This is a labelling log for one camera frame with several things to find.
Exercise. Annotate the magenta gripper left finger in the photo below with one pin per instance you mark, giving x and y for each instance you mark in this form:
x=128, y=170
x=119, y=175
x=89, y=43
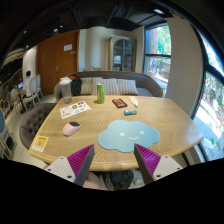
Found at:
x=75, y=167

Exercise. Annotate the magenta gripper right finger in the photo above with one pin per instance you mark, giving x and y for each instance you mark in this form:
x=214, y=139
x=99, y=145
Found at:
x=153, y=166

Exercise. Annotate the blue cloud mouse pad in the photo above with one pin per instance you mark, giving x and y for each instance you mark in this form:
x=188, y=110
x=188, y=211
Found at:
x=122, y=135

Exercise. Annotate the yellow QR code sticker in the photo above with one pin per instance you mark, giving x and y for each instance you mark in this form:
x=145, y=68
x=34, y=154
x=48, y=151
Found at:
x=40, y=143

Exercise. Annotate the small teal tube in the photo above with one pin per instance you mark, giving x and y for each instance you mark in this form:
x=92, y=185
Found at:
x=130, y=112

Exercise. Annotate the white sticker sheet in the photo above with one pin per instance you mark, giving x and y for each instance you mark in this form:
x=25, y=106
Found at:
x=74, y=109

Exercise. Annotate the cream plastic wrapped item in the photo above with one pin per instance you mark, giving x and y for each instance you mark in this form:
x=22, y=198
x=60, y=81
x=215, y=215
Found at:
x=133, y=101

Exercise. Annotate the grey tufted armchair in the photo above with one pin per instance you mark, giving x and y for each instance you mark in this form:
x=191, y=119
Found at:
x=32, y=122

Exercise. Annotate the black and red box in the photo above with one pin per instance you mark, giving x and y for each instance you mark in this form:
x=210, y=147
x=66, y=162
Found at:
x=119, y=103

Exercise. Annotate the striped cushion left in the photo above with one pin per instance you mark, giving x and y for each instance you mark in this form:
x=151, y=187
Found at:
x=89, y=85

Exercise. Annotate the striped cushion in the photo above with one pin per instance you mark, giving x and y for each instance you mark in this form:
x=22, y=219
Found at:
x=127, y=87
x=111, y=87
x=89, y=85

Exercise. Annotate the green drink can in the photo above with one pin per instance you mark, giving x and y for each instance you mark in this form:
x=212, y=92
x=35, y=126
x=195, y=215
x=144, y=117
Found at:
x=100, y=93

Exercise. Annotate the grey curved sofa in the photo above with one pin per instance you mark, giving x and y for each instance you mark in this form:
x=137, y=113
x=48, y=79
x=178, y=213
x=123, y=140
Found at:
x=142, y=81

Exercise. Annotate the black backpack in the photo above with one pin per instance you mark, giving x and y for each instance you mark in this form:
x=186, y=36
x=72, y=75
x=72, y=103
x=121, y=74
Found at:
x=76, y=83

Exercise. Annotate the striped cushion right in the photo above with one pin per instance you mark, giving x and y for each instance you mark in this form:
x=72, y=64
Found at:
x=127, y=87

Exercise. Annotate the clear plastic water bottle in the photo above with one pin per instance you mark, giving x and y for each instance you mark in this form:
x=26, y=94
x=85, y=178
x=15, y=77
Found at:
x=65, y=86

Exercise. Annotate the striped cushion middle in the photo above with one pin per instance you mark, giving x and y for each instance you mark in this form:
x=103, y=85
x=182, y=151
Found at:
x=111, y=87

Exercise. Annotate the seated person in white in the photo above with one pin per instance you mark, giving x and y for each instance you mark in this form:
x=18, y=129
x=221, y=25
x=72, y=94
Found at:
x=26, y=85

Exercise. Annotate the wooden door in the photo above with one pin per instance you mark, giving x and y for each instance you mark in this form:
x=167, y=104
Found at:
x=57, y=57

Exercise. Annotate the glass display cabinet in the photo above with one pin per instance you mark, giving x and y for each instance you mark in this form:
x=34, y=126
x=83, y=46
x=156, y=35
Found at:
x=122, y=53

